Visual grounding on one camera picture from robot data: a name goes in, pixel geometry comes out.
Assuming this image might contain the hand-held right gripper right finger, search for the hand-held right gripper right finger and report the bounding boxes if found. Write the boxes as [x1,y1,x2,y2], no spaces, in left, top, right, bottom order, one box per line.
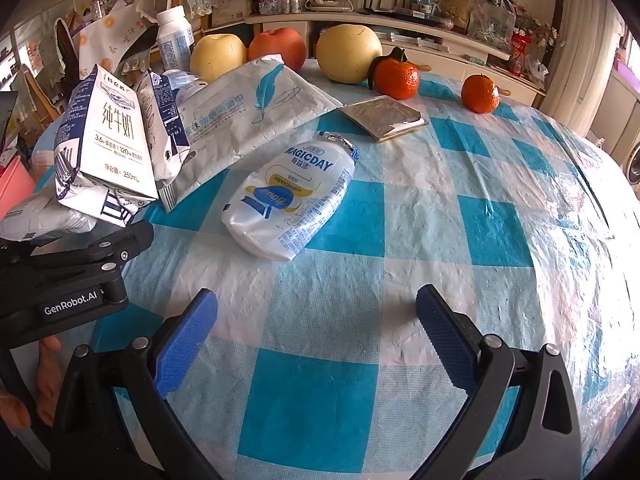
[415,284,583,480]

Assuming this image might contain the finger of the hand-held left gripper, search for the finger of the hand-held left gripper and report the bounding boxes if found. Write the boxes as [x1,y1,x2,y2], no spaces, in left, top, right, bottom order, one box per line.
[0,221,154,267]

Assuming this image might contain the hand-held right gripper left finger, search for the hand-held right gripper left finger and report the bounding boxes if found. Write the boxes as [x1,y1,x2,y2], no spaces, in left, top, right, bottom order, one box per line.
[52,287,223,480]

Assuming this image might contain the pink plastic bucket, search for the pink plastic bucket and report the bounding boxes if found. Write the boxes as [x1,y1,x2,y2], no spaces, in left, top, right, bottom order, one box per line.
[0,155,37,221]

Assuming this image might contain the crushed white yogurt bottle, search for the crushed white yogurt bottle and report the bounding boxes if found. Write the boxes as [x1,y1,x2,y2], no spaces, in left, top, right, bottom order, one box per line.
[221,130,360,262]

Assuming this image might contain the small crushed white bottle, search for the small crushed white bottle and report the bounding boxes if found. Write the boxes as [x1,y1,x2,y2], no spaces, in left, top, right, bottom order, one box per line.
[162,69,208,97]

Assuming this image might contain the white wet wipes packet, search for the white wet wipes packet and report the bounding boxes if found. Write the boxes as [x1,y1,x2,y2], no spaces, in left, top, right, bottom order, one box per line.
[160,56,346,211]

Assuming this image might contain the silver foil packet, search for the silver foil packet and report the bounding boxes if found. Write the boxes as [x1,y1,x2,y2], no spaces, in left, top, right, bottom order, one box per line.
[339,95,428,143]

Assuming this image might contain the person's left hand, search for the person's left hand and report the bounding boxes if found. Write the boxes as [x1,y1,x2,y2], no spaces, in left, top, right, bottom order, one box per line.
[0,335,63,428]

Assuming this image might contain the blue checkered tablecloth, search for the blue checkered tablecloth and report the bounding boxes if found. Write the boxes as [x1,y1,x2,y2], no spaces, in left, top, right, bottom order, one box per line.
[30,57,640,480]

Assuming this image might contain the plain wooden chair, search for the plain wooden chair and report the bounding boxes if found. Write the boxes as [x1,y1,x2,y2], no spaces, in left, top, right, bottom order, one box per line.
[20,67,57,126]

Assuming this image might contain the dark chair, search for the dark chair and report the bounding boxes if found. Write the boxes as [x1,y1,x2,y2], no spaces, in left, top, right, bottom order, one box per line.
[52,17,83,86]

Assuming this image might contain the yellow apple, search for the yellow apple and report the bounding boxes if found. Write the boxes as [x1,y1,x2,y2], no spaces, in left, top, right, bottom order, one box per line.
[190,33,248,83]

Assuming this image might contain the white orange-print table cloth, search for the white orange-print table cloth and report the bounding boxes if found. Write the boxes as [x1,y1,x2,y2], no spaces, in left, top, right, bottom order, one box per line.
[77,2,161,78]

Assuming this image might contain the upright white plastic bottle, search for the upright white plastic bottle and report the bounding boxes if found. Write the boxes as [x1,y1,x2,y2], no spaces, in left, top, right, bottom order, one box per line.
[156,6,195,73]

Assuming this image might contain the red apple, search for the red apple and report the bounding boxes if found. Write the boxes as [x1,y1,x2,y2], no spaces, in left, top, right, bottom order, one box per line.
[247,27,307,72]

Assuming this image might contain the plain orange tangerine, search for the plain orange tangerine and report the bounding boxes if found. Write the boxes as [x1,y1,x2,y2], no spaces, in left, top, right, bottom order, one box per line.
[460,73,501,114]

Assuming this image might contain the washing machine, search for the washing machine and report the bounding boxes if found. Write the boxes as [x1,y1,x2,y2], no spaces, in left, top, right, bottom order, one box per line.
[617,135,640,196]

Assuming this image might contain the tangerine with green leaf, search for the tangerine with green leaf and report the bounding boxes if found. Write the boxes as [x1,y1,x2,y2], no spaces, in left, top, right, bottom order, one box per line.
[368,47,421,101]

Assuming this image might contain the cream television cabinet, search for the cream television cabinet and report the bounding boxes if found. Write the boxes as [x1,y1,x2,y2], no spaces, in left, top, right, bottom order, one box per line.
[245,10,548,108]

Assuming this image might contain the pack of small bottles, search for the pack of small bottles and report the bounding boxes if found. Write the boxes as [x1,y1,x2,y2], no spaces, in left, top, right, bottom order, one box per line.
[257,0,306,15]

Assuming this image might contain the large yellow pear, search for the large yellow pear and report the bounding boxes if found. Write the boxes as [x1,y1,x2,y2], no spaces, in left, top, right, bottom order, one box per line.
[316,24,383,85]

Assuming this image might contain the red gift packet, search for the red gift packet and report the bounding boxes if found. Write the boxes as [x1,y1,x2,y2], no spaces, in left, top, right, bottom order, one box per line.
[510,30,533,76]

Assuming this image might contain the lace covered air conditioner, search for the lace covered air conditioner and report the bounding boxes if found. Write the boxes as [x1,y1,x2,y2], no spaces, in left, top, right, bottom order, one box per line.
[540,0,623,121]

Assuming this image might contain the clear plastic bag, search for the clear plastic bag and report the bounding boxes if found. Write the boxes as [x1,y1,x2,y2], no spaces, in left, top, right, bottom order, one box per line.
[467,0,517,51]

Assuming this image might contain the tan printed bag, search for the tan printed bag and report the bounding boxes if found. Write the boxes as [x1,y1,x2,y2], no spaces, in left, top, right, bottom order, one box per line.
[440,0,471,33]

